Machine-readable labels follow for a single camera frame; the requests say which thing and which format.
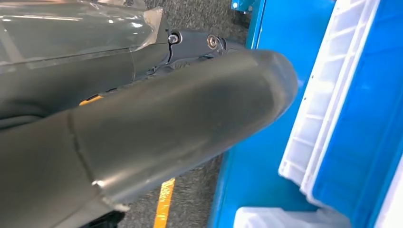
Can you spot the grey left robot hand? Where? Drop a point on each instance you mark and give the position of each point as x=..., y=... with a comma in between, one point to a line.
x=157, y=126

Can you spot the blue metal shelf rack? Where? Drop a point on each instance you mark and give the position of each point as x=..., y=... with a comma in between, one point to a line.
x=252, y=182

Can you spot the yellow floor tape square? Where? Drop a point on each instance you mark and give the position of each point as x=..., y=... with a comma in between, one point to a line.
x=163, y=204

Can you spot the white plastic bin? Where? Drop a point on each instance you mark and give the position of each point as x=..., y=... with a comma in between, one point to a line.
x=283, y=218
x=318, y=104
x=393, y=207

